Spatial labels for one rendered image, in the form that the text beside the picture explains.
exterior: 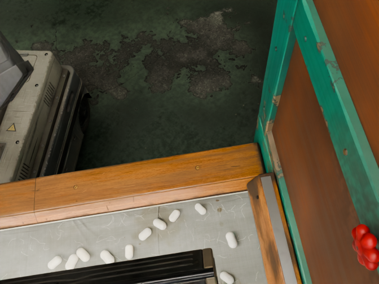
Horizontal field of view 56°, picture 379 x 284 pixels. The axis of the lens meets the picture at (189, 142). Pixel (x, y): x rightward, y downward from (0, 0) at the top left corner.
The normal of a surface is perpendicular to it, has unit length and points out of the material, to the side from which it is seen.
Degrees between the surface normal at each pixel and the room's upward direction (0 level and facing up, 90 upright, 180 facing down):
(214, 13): 0
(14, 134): 0
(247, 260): 0
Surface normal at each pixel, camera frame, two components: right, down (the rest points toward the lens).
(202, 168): -0.09, -0.42
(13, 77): 0.11, 0.33
